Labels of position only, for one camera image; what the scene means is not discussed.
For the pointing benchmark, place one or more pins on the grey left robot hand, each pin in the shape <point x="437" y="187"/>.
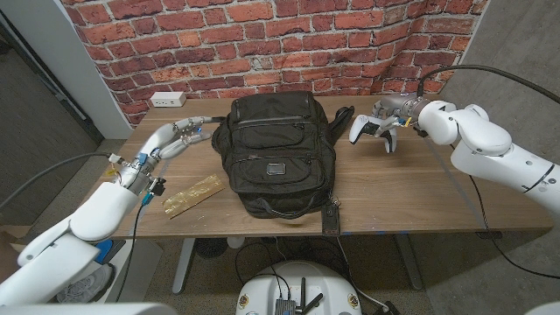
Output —
<point x="164" y="137"/>

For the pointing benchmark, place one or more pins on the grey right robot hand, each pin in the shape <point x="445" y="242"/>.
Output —
<point x="400" y="105"/>

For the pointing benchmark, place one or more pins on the white game controller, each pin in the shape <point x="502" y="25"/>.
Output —
<point x="359" y="124"/>

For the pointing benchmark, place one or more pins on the black fabric backpack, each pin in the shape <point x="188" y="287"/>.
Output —
<point x="275" y="144"/>

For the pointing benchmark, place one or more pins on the white robot base with antennas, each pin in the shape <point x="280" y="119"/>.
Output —
<point x="302" y="280"/>

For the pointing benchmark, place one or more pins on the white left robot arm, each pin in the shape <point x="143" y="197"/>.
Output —
<point x="87" y="223"/>

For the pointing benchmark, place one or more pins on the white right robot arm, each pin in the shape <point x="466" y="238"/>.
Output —
<point x="485" y="140"/>

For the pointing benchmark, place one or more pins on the crinkled golden plastic wrap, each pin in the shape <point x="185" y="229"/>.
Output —
<point x="194" y="194"/>

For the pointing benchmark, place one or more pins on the white power strip box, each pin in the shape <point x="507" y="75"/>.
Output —
<point x="167" y="99"/>

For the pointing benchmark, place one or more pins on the blue flat object on floor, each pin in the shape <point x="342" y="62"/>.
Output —
<point x="105" y="251"/>

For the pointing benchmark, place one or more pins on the white table leg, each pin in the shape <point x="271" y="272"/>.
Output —
<point x="183" y="267"/>
<point x="409" y="262"/>

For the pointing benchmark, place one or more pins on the black leather luggage tag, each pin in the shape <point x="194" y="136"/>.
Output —
<point x="331" y="221"/>

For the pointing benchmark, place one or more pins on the red brick print backdrop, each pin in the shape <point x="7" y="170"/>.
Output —
<point x="262" y="44"/>

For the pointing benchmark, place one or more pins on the grey sneaker shoe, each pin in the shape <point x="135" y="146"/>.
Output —
<point x="85" y="286"/>

